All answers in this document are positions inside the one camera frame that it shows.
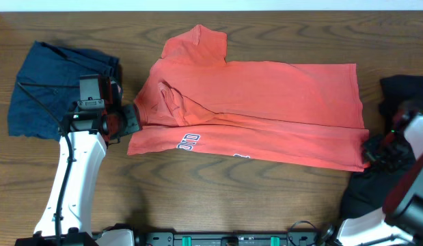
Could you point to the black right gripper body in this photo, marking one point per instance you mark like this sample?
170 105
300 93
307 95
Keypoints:
384 153

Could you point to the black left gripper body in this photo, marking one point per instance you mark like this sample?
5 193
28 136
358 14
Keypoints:
124 121

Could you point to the red orange t-shirt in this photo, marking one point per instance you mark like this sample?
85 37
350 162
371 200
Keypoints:
196 100

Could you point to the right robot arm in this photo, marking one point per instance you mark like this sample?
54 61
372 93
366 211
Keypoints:
400 219

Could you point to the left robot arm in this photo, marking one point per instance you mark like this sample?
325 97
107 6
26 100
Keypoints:
95 121

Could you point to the black garment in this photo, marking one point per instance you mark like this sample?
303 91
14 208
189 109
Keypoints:
367 191

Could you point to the folded navy blue garment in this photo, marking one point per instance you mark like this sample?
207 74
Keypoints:
46 86

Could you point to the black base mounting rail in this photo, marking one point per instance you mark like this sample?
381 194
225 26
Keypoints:
301 233

